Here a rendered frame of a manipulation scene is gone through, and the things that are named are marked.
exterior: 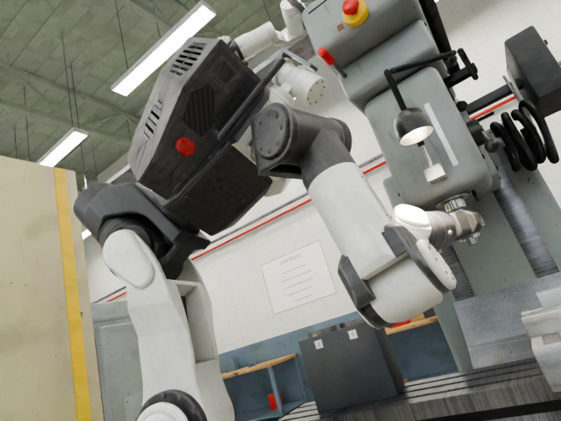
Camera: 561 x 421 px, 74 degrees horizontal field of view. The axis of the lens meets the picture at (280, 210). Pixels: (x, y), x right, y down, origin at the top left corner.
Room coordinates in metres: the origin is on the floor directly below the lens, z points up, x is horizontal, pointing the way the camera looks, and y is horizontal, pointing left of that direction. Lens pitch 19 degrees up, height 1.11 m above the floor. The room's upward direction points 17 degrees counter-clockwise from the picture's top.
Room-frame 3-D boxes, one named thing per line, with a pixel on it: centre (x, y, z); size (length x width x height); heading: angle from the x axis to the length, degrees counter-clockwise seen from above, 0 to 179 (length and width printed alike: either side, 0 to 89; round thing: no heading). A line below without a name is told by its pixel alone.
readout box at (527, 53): (1.01, -0.85, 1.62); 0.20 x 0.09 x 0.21; 151
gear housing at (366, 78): (0.95, -0.44, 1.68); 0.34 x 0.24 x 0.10; 151
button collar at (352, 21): (0.71, -0.30, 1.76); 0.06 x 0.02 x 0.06; 61
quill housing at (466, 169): (0.91, -0.42, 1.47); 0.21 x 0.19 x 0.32; 61
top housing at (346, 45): (0.92, -0.42, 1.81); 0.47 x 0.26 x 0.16; 151
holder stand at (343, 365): (1.12, -0.06, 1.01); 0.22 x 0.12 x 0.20; 69
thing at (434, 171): (0.81, -0.36, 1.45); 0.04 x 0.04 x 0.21; 61
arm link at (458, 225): (0.86, -0.34, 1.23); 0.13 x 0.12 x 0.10; 36
